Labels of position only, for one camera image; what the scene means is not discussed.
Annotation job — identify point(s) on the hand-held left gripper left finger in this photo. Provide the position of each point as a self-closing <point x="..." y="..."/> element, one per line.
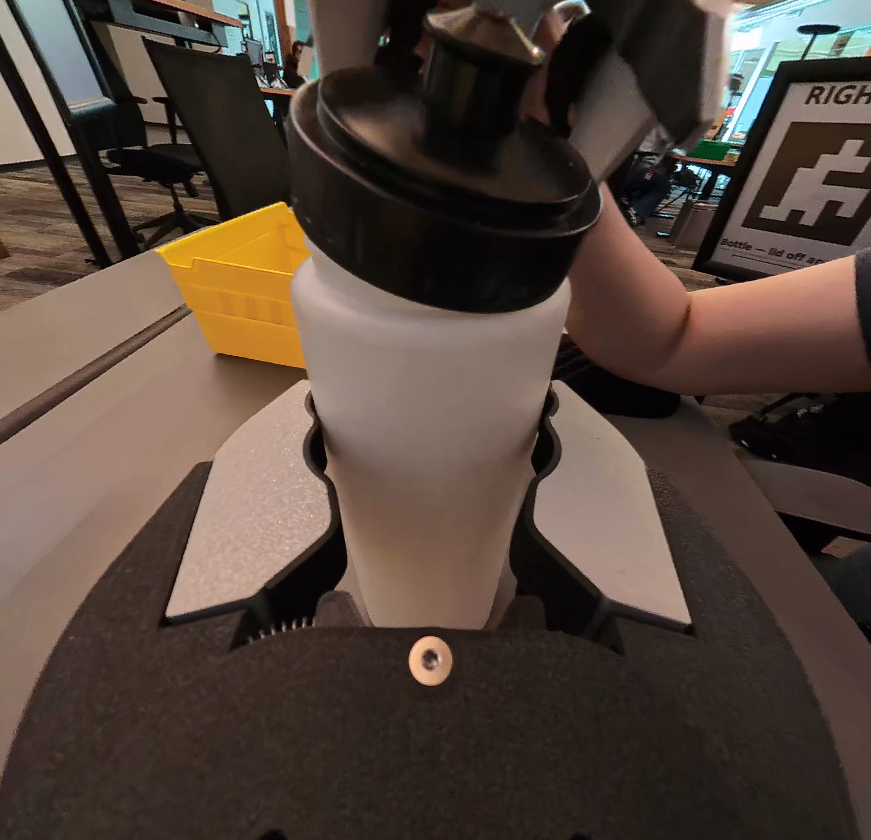
<point x="259" y="520"/>

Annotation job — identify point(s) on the black textured pad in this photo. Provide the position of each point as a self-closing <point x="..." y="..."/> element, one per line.
<point x="613" y="384"/>

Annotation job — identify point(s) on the person's right forearm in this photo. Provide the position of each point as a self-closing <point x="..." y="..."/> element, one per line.
<point x="708" y="330"/>

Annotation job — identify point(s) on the black office chair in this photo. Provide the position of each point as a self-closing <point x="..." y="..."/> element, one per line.
<point x="157" y="180"/>

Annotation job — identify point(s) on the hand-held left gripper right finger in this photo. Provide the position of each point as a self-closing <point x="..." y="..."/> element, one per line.
<point x="613" y="520"/>

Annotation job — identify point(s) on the white plastic bottle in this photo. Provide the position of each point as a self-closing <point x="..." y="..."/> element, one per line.
<point x="429" y="446"/>

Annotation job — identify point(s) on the black floor lamp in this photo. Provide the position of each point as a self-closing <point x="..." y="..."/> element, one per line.
<point x="817" y="35"/>

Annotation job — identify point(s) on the black bottle lid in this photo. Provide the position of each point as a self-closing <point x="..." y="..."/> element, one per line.
<point x="422" y="228"/>

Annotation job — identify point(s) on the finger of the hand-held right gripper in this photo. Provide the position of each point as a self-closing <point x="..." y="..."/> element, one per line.
<point x="347" y="17"/>
<point x="667" y="65"/>

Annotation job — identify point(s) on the person's right hand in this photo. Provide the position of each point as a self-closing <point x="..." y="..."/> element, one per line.
<point x="551" y="78"/>

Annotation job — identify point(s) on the black metal stand leg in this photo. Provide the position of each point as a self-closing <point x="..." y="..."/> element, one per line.
<point x="55" y="119"/>

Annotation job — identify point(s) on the yellow plastic bin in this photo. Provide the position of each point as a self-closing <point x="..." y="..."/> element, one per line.
<point x="238" y="289"/>

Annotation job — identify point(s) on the black framed tag sign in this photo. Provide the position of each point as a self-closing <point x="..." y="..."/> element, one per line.
<point x="803" y="173"/>

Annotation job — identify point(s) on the grey chair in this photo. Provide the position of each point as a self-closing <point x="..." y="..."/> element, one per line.
<point x="810" y="493"/>

